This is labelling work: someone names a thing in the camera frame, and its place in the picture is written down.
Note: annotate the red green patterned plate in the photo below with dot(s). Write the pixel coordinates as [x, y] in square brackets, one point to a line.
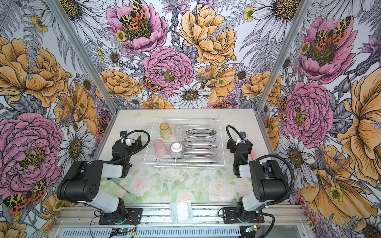
[200, 145]

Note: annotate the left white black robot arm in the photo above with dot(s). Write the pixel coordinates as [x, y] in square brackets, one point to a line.
[81, 184]

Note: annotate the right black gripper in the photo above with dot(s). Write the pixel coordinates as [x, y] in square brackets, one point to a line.
[238, 143]

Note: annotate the pink flat object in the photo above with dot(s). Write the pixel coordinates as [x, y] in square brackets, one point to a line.
[253, 155]

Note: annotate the aluminium front rail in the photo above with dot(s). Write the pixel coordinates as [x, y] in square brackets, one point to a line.
[204, 214]

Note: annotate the green circuit board right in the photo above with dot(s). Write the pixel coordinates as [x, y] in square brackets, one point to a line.
[253, 228]

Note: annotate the green circuit board left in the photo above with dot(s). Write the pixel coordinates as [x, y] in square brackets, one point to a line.
[124, 231]

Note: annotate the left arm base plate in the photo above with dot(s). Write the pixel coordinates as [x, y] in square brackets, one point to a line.
[129, 217]

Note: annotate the clear plastic bag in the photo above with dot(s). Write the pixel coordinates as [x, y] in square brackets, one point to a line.
[181, 211]

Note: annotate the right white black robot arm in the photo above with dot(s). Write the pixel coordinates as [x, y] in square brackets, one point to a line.
[267, 184]

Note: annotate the screwdriver black yellow handle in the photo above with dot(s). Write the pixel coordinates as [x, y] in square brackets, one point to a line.
[118, 184]

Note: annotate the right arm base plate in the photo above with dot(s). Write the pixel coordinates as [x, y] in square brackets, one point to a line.
[233, 215]

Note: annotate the white wire dish rack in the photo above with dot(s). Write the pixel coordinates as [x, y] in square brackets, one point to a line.
[151, 159]

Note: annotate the clear glass tumbler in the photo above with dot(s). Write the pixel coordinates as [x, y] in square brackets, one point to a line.
[179, 132]

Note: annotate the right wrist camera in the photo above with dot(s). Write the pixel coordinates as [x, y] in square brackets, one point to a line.
[241, 138]

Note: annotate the green circuit board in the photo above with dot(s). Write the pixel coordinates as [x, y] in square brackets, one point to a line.
[253, 228]
[124, 231]

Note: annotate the orange sunburst white plate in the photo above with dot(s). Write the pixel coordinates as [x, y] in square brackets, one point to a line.
[200, 138]

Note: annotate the yellow glass tumbler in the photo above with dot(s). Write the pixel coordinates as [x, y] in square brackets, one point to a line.
[165, 131]

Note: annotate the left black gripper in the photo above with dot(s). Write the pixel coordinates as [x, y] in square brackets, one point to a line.
[131, 142]

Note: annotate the pink glass tumbler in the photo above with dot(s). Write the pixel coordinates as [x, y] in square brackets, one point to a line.
[160, 149]

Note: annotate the striped ceramic bowl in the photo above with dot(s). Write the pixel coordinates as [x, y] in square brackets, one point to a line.
[177, 150]

